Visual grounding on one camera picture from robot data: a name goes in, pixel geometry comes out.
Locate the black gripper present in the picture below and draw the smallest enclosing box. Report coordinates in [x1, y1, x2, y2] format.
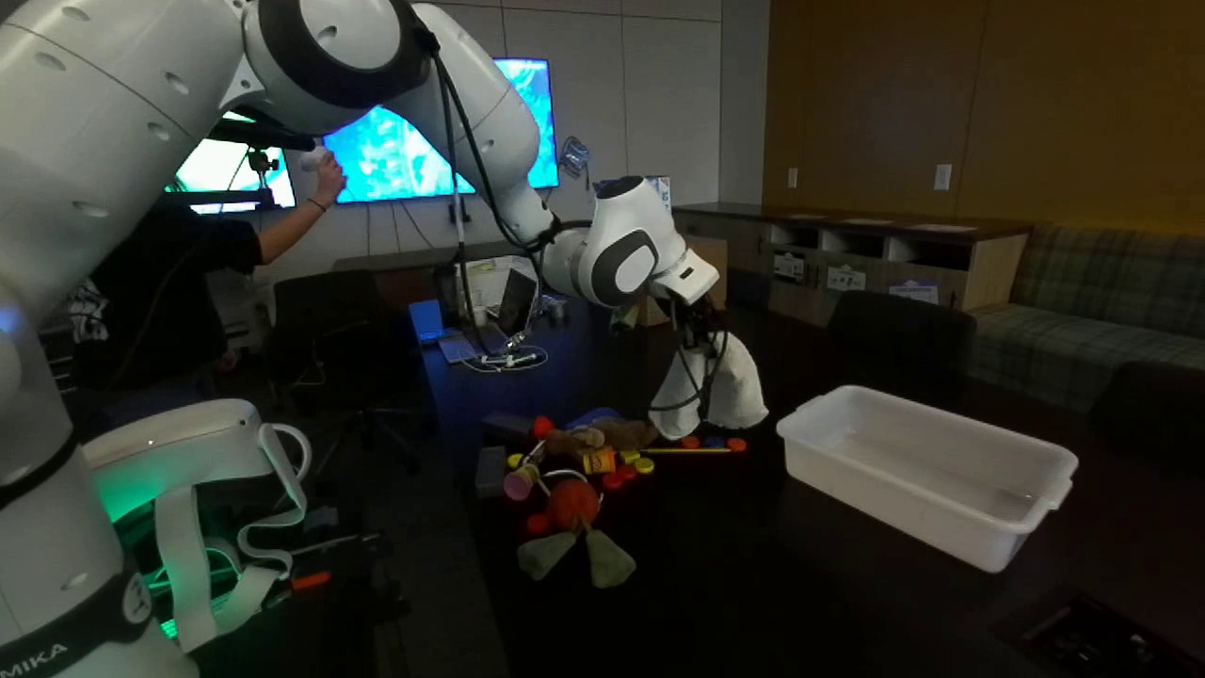
[669, 293, 733, 395]

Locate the blue foam block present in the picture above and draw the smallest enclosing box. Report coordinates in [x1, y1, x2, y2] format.
[566, 401, 629, 433]

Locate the yellow cylinder toy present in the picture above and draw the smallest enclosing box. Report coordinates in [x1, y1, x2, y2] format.
[577, 444, 621, 482]

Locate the orange plush toy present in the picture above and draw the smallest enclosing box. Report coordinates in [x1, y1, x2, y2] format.
[541, 474, 605, 536]

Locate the dark gray foam block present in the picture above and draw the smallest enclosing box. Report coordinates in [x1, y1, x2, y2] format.
[478, 407, 541, 444]

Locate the green plush toy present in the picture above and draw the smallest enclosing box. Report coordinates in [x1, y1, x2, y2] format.
[512, 523, 640, 595]

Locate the light gray foam block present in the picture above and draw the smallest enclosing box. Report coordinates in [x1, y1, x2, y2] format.
[471, 440, 512, 501]

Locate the white plastic container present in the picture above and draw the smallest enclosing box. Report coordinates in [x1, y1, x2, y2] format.
[773, 381, 1086, 580]

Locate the dark ottoman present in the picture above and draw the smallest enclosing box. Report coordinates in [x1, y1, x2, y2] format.
[1091, 358, 1205, 444]
[830, 285, 980, 386]

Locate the wooden shelf unit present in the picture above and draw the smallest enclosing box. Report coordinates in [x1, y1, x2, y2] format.
[675, 202, 1035, 332]

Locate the blue chair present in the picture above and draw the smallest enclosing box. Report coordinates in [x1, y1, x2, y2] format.
[402, 293, 450, 351]

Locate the black office chair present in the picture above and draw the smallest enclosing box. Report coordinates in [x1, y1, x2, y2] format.
[267, 268, 438, 427]

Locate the green plaid sofa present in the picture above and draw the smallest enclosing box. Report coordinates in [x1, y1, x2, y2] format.
[959, 223, 1205, 416]

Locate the wide desk monitor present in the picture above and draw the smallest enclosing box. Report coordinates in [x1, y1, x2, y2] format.
[167, 131, 300, 219]

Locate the person in dark shirt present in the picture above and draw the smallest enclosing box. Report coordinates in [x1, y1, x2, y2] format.
[59, 138, 350, 410]

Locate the large wall monitor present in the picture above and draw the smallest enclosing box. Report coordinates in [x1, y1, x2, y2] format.
[312, 53, 566, 212]

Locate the red handled screwdriver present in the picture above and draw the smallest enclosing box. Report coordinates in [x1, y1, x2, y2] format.
[256, 565, 337, 607]

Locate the black camera on tripod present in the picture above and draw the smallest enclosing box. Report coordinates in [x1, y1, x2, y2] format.
[208, 115, 319, 158]

